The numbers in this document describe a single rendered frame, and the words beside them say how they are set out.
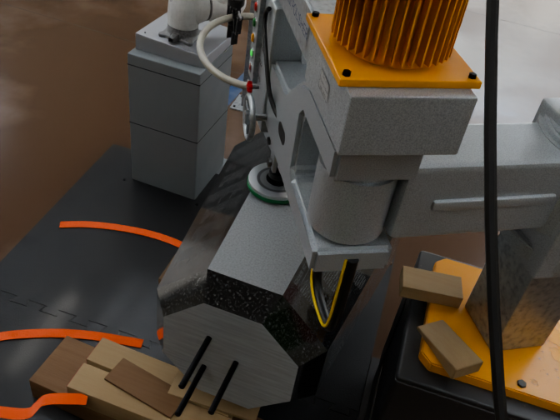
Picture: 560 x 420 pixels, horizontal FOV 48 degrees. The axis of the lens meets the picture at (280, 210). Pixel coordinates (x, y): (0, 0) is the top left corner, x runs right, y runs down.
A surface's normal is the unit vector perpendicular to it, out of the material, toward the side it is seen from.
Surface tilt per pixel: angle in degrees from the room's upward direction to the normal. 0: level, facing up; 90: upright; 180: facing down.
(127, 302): 0
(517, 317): 90
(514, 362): 0
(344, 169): 90
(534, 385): 0
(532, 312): 90
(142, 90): 90
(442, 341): 11
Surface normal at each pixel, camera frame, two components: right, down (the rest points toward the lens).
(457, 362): 0.05, -0.87
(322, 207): -0.71, 0.39
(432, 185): 0.22, 0.65
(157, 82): -0.34, 0.58
